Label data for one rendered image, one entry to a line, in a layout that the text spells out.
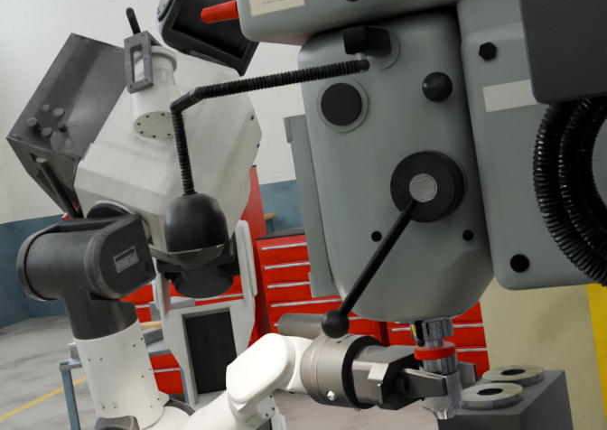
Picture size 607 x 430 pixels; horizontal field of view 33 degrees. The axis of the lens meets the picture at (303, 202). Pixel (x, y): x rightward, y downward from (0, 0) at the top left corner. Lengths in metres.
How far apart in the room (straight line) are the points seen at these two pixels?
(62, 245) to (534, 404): 0.67
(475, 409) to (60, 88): 0.74
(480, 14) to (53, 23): 11.37
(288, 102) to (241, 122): 9.41
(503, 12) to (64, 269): 0.68
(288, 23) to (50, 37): 11.29
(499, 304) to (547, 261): 1.93
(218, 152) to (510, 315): 1.63
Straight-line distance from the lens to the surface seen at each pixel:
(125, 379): 1.40
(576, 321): 2.89
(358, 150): 1.04
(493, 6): 1.00
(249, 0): 1.06
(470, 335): 5.84
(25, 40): 12.50
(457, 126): 1.02
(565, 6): 0.73
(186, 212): 1.13
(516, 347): 2.94
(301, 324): 1.30
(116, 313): 1.37
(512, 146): 0.98
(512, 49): 0.98
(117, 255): 1.35
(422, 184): 0.99
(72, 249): 1.36
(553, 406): 1.51
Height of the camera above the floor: 1.51
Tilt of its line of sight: 3 degrees down
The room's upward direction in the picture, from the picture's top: 9 degrees counter-clockwise
